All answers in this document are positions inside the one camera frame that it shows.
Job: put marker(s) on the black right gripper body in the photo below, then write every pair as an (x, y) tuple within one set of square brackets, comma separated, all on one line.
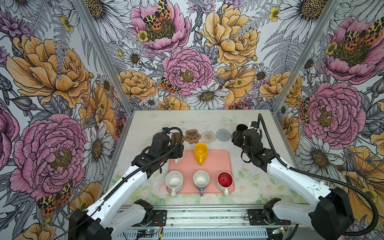
[(239, 142)]

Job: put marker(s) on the small green circuit board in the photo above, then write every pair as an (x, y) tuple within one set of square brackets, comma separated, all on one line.
[(149, 234)]

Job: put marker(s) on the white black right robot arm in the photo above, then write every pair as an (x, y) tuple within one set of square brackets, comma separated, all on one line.
[(328, 211)]

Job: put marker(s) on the pink rectangular tray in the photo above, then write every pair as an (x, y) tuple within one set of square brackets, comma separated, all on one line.
[(217, 161)]

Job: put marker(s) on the aluminium corner post right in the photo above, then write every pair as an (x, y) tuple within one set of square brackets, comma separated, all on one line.
[(322, 24)]

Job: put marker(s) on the white mug purple handle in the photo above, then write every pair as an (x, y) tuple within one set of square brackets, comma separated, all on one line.
[(201, 180)]

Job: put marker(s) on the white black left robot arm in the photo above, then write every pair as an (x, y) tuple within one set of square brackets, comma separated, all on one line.
[(101, 220)]

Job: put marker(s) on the white vented cable duct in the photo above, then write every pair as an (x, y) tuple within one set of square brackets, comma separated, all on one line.
[(202, 234)]

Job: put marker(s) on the light blue woven coaster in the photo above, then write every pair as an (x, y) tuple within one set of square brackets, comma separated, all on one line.
[(223, 135)]

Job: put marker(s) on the aluminium corner post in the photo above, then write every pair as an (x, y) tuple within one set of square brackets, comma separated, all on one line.
[(322, 24), (93, 32)]

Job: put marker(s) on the scratched round wooden coaster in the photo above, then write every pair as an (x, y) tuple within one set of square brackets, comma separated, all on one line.
[(176, 137)]

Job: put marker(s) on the white mug red inside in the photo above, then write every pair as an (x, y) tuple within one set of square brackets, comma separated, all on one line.
[(224, 182)]

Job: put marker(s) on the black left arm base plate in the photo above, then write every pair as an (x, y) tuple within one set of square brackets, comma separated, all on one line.
[(159, 217)]

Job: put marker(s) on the white multicolour woven coaster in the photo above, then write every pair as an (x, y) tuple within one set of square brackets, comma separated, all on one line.
[(208, 137)]

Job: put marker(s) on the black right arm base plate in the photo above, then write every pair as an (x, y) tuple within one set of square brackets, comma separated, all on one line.
[(263, 217)]

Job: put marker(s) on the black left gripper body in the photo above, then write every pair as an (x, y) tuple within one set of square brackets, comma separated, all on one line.
[(169, 150)]

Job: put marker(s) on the yellow mug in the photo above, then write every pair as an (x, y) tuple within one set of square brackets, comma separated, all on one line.
[(200, 153)]

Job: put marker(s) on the cork paw print coaster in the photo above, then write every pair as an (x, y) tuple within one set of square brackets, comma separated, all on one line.
[(192, 136)]

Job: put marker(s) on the black mug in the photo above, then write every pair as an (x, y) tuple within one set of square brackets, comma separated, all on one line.
[(241, 127)]

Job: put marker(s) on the aluminium corner post left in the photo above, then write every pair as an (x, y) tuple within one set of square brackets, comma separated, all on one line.
[(93, 32)]

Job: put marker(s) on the white mug front left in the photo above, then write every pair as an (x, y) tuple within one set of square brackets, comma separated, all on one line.
[(174, 182)]

